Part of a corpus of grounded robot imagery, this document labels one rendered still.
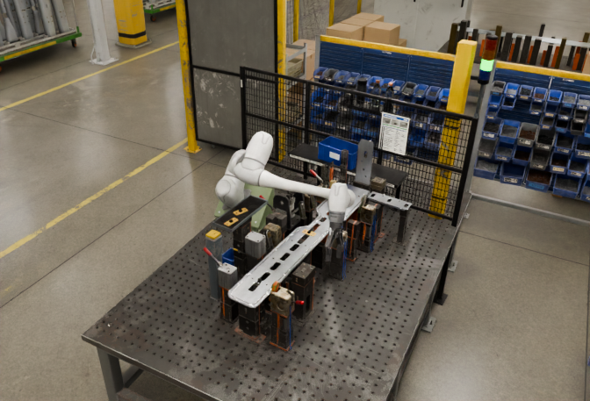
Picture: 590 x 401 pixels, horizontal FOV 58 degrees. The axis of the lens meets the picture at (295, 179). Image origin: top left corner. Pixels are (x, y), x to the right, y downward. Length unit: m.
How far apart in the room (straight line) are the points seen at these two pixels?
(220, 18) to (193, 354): 3.65
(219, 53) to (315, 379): 3.85
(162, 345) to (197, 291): 0.44
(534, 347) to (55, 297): 3.60
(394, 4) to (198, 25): 4.88
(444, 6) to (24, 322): 7.84
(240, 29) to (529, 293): 3.59
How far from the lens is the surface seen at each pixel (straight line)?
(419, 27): 9.93
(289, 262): 3.04
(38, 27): 10.88
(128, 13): 10.65
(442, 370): 3.97
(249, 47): 5.57
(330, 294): 3.30
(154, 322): 3.20
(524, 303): 4.68
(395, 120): 3.85
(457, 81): 3.66
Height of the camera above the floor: 2.90
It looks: 30 degrees down
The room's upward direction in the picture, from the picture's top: 1 degrees clockwise
